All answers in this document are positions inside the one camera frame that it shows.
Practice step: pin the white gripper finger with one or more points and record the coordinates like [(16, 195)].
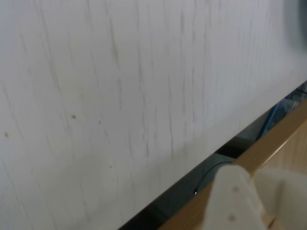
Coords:
[(287, 203), (230, 203)]

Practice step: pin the blue metal post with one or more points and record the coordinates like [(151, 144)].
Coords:
[(268, 122)]

